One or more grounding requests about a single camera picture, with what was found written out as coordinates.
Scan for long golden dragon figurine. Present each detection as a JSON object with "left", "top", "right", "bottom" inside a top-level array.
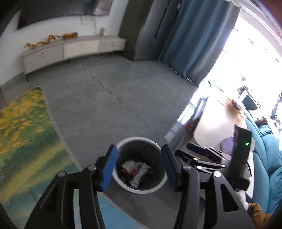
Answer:
[{"left": 25, "top": 40, "right": 48, "bottom": 49}]

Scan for brown dried plant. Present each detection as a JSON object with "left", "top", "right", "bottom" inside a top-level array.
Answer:
[{"left": 225, "top": 99, "right": 245, "bottom": 120}]

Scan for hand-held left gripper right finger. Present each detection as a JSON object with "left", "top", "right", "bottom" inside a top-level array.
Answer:
[{"left": 161, "top": 145, "right": 255, "bottom": 229}]

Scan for grey refrigerator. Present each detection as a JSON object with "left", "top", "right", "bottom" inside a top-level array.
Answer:
[{"left": 119, "top": 0, "right": 183, "bottom": 61}]

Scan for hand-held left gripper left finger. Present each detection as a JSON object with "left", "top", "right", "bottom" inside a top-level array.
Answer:
[{"left": 24, "top": 144, "right": 118, "bottom": 229}]

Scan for black wall television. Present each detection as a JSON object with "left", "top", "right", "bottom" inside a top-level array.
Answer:
[{"left": 17, "top": 0, "right": 114, "bottom": 29}]

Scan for purple box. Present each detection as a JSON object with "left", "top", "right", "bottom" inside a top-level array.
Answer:
[{"left": 221, "top": 137, "right": 234, "bottom": 156}]

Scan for person's right forearm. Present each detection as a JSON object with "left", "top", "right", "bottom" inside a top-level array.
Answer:
[{"left": 247, "top": 203, "right": 274, "bottom": 229}]

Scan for white television stand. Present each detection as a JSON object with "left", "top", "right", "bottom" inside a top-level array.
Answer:
[{"left": 21, "top": 35, "right": 126, "bottom": 81}]

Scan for television cables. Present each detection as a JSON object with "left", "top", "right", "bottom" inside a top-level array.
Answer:
[{"left": 79, "top": 14, "right": 100, "bottom": 34}]

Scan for white coffee table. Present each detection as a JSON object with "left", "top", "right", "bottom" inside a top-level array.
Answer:
[{"left": 192, "top": 92, "right": 256, "bottom": 199}]

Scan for blue curtain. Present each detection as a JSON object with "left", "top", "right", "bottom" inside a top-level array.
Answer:
[{"left": 159, "top": 0, "right": 240, "bottom": 84}]

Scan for black chair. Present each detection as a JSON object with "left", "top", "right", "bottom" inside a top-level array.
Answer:
[{"left": 241, "top": 95, "right": 258, "bottom": 110}]

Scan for white trash bin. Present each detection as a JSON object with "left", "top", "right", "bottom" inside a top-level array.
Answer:
[{"left": 112, "top": 137, "right": 168, "bottom": 194}]

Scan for white wrapper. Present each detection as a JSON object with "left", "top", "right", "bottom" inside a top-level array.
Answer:
[{"left": 129, "top": 163, "right": 152, "bottom": 187}]

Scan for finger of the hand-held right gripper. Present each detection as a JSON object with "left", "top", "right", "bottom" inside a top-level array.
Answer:
[
  {"left": 187, "top": 142, "right": 232, "bottom": 163},
  {"left": 175, "top": 149, "right": 226, "bottom": 173}
]

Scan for teal sofa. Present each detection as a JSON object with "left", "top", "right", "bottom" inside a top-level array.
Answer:
[{"left": 244, "top": 112, "right": 282, "bottom": 221}]

